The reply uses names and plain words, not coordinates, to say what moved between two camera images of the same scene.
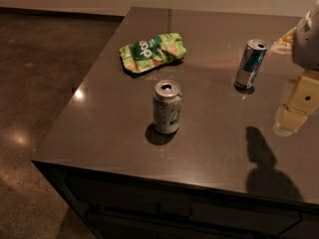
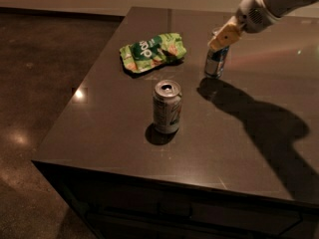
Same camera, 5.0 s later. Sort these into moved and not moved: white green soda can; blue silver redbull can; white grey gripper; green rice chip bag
Moved: blue silver redbull can; white grey gripper
Not moved: white green soda can; green rice chip bag
